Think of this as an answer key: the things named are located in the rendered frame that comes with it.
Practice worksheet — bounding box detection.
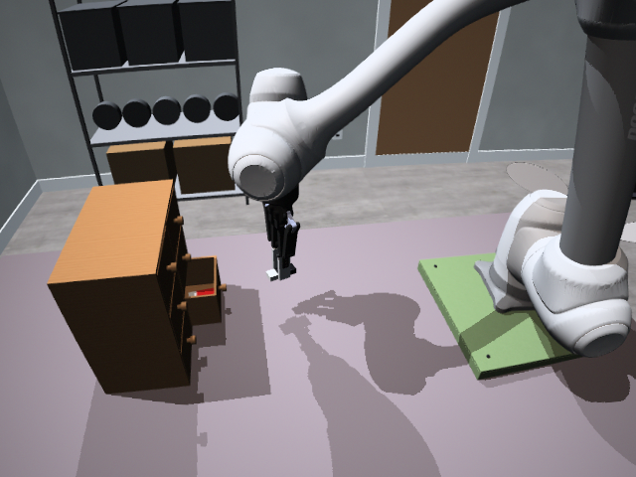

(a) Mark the red eraser with white tip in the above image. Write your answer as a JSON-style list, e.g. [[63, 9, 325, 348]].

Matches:
[[188, 288, 214, 296]]

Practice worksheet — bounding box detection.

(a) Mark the dark brown drawer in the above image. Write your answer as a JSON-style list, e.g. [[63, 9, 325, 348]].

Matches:
[[176, 225, 192, 293], [181, 311, 197, 380], [185, 255, 227, 326], [157, 226, 178, 314], [166, 186, 184, 257], [170, 272, 188, 349]]

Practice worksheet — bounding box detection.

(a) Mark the dark brown chest of drawers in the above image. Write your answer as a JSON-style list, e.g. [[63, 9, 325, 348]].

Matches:
[[47, 180, 191, 395]]

